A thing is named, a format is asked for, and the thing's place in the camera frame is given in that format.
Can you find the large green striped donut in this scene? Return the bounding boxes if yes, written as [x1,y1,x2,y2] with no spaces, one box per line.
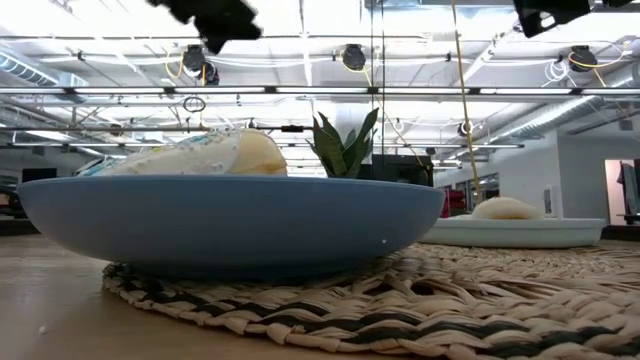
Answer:
[471,196,545,221]

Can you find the black boom stand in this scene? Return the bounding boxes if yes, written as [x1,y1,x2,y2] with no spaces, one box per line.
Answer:
[247,118,314,134]

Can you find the black hanging cable loop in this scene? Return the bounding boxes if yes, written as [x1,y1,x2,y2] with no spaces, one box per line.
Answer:
[182,95,207,114]

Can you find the dark hanging garment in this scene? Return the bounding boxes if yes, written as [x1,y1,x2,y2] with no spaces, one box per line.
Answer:
[617,160,640,216]

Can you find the black monitor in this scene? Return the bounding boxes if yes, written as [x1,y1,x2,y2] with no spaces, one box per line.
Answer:
[21,167,58,183]

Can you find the pale blue plate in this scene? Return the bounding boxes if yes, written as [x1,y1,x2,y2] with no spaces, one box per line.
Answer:
[418,217,607,249]

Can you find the green snake plant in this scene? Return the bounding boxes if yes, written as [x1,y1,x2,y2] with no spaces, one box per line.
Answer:
[305,107,380,180]

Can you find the red stacked seats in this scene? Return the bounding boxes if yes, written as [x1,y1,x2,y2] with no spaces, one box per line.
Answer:
[439,188,467,219]

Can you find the white ceiling air duct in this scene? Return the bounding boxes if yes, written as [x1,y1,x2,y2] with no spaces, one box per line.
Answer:
[0,52,90,89]

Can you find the silver ventilation duct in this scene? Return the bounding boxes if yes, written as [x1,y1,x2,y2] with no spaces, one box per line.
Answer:
[499,94,640,141]

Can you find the long ceiling light strip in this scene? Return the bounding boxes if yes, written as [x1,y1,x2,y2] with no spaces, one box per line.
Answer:
[0,85,640,96]

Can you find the long grey ceiling rail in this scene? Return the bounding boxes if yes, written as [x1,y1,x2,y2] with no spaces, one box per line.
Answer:
[0,124,216,134]

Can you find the dark blue shallow bowl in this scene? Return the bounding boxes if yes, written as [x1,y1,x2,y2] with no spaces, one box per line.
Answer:
[17,173,446,278]

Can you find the yellow hanging power cable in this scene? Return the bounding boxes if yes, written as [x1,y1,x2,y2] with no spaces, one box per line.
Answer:
[449,0,485,204]

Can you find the black ceiling cable reel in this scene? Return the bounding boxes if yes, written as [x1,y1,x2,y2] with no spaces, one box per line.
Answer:
[341,43,367,72]
[180,43,221,86]
[568,44,599,74]

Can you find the round woven straw mat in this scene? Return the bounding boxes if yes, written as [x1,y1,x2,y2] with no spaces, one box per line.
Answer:
[102,241,640,360]

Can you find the large white blue sprinkled donut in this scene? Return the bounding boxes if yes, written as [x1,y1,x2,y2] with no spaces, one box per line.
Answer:
[77,128,289,177]

